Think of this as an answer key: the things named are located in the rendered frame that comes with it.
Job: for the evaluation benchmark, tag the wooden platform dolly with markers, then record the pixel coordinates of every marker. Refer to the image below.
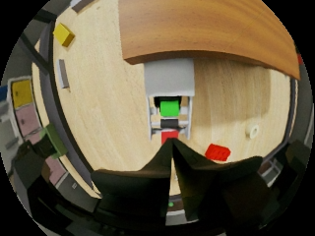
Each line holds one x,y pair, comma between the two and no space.
166,35

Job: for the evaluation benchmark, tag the red toy brick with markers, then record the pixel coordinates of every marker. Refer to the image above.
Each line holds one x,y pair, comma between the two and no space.
216,152

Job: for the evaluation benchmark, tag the beige roll of masking tape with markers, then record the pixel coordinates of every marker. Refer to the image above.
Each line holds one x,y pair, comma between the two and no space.
250,132

